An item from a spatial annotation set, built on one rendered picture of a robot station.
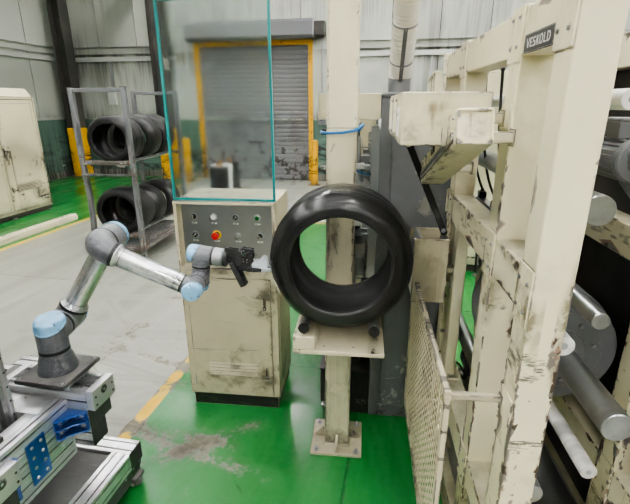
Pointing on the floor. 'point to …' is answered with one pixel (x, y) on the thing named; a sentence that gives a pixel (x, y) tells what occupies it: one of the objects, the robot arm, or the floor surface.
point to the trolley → (138, 204)
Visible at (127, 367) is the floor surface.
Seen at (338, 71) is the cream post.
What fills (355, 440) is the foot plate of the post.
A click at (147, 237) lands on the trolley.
